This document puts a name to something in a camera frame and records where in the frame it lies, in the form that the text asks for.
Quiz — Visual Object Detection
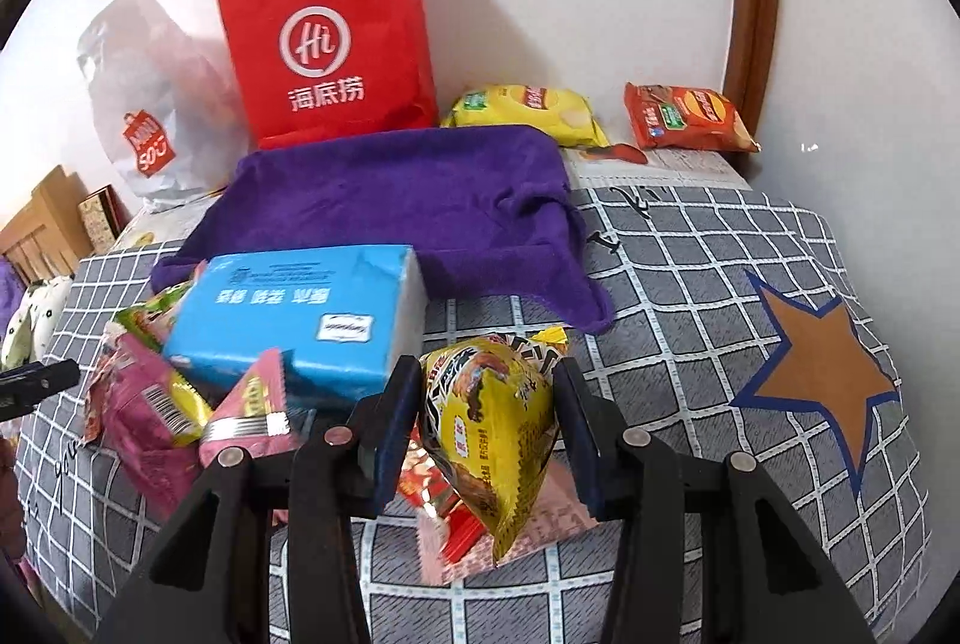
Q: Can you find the large pink snack bag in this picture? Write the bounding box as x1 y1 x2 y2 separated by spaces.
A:
83 332 213 517

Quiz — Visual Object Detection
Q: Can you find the green snack packet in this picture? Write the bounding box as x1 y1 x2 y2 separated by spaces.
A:
112 282 192 351

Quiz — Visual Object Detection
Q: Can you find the small pink snack packet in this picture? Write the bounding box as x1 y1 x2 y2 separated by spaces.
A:
199 348 299 467

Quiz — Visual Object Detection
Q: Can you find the pale pink snack packet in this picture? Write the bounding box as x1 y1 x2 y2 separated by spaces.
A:
416 456 599 585

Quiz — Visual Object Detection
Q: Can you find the red snack packet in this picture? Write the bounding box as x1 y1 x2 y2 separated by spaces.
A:
397 428 487 566

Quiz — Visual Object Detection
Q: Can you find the yellow snack packet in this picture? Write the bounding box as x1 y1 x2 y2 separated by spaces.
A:
420 326 568 561

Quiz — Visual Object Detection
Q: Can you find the brown cardboard box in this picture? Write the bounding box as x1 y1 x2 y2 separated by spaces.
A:
0 167 93 285

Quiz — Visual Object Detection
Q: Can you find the framed picture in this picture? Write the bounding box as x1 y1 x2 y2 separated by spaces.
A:
78 185 127 254

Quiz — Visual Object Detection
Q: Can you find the grey checkered tablecloth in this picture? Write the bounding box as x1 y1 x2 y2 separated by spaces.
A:
18 186 929 642

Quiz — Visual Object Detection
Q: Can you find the blue tissue pack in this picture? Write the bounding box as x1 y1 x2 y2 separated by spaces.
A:
163 245 428 410

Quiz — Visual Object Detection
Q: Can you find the white Miniso plastic bag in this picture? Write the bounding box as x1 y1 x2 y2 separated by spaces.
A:
78 0 251 207

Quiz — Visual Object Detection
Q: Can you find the newspaper sheet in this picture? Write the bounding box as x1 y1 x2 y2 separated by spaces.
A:
560 149 750 189

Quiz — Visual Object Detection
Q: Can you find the purple towel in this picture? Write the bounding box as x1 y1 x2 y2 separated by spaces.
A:
149 124 615 334

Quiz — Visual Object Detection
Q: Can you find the red Haidilao paper bag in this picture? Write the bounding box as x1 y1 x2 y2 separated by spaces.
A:
218 0 438 149

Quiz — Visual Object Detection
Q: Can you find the red chips bag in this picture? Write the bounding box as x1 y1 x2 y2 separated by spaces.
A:
623 84 760 154

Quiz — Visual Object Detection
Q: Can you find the yellow chips bag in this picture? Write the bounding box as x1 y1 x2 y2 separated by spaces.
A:
441 85 610 149

